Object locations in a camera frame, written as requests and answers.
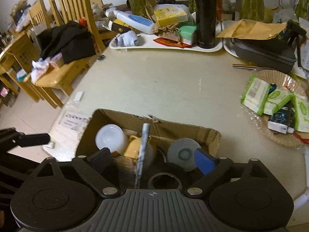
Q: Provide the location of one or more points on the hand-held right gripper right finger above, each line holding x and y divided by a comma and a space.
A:
204, 160

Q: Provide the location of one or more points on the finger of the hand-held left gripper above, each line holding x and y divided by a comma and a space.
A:
33, 139

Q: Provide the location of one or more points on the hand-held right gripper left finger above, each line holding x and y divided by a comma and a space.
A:
103, 156

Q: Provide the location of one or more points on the white jar with orange label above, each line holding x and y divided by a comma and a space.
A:
108, 137

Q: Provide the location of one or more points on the yellow and white jar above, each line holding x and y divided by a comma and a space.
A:
131, 147

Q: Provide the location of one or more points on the black electrical tape roll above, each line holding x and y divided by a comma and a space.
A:
164, 169

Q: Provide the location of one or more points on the blue white patterned stick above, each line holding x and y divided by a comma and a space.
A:
144, 145

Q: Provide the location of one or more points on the small white packet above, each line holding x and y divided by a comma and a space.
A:
50, 145

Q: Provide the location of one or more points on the calligraphy printed booklet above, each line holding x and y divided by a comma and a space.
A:
70, 123

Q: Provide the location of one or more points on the small white card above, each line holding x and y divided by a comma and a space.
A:
78, 96

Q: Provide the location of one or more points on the white plastic bag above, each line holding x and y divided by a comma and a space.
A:
41, 70

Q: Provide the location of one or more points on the wooden chair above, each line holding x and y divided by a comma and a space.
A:
60, 75
38, 14

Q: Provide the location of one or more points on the pink box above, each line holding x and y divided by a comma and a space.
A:
56, 60

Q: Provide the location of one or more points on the wooden side table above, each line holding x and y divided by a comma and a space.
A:
19, 58

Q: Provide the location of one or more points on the large green white tissue pack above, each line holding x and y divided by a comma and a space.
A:
256, 94

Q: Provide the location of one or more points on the black tissue pack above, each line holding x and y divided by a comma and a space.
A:
280, 118

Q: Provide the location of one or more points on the small green tissue pack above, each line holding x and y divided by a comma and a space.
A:
301, 113
277, 100

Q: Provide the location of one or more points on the bundle of coloured sticks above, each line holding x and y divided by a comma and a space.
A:
246, 66

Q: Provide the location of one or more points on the wicker basket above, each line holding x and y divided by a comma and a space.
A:
265, 77

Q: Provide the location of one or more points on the black cloth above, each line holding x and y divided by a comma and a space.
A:
67, 41

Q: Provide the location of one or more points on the white plate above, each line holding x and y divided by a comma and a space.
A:
228, 46

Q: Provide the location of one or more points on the white plastic tray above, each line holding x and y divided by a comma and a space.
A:
149, 46

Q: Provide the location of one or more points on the light blue sock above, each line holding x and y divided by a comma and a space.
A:
128, 38

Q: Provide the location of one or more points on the black zip case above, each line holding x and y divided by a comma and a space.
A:
263, 53

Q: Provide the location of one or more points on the red packet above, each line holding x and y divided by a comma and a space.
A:
169, 42

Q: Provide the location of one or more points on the green sponge block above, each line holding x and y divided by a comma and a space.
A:
187, 35

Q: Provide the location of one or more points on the small red object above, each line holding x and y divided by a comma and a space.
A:
83, 22

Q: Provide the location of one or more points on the black and yellow box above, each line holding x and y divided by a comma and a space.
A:
119, 27

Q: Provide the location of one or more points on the crumpled brown paper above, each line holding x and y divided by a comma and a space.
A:
169, 29

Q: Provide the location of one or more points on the brown paper envelope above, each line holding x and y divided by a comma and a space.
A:
251, 30

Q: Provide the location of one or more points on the white lotion bottle blue label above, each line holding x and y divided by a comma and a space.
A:
135, 20

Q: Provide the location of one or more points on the black thermos flask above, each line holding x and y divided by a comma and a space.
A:
205, 17

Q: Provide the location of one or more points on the yellow cardboard box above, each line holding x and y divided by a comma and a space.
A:
170, 14

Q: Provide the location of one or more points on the black tripod stand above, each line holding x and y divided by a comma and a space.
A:
295, 33

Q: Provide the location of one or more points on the brown paper bag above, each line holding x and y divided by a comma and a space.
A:
151, 7

